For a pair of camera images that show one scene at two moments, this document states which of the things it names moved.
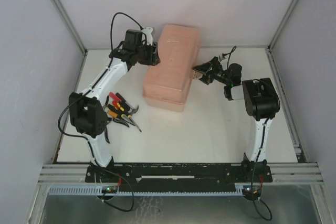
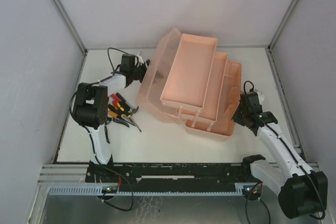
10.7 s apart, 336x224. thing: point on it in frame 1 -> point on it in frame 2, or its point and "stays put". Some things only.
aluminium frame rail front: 60,173 stays put
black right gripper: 211,71 -> 239,114
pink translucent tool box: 166,85 -> 151,86
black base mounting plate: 177,177 stays put
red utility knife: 115,98 stays put
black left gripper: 153,54 -> 142,69
